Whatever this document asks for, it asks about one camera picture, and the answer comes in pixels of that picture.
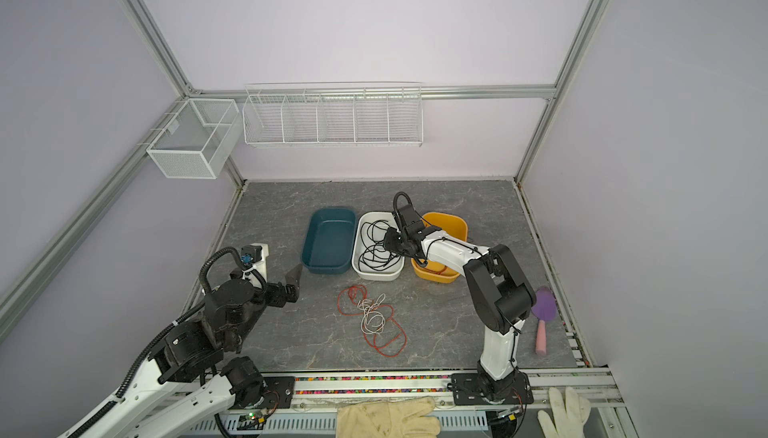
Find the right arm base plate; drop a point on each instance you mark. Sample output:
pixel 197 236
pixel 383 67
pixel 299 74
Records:
pixel 478 388

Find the teal plastic bin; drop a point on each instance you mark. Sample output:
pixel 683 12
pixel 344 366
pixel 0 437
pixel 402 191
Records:
pixel 329 241

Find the long white wire basket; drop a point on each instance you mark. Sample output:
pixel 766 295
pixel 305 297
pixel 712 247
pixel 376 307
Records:
pixel 334 114

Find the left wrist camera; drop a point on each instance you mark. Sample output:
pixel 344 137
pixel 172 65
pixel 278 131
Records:
pixel 254 256

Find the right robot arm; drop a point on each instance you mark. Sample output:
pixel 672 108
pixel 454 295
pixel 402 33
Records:
pixel 501 293

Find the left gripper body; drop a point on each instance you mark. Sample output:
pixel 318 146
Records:
pixel 278 293

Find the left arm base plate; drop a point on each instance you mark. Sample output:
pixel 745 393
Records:
pixel 271 392

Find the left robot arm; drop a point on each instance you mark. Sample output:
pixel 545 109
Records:
pixel 193 369

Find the cream work glove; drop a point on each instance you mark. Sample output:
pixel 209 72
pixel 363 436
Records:
pixel 386 419

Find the white plastic bin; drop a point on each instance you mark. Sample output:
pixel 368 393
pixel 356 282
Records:
pixel 370 260

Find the small white mesh basket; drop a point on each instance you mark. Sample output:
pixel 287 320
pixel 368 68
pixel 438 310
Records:
pixel 198 139

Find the yellow plastic bin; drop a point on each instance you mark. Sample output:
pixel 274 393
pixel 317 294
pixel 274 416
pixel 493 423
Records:
pixel 457 228

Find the white glove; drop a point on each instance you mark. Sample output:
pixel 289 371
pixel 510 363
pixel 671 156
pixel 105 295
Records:
pixel 569 414

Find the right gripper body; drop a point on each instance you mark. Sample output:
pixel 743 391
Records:
pixel 399 237

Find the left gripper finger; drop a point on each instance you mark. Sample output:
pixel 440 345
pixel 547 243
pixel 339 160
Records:
pixel 293 276
pixel 290 294

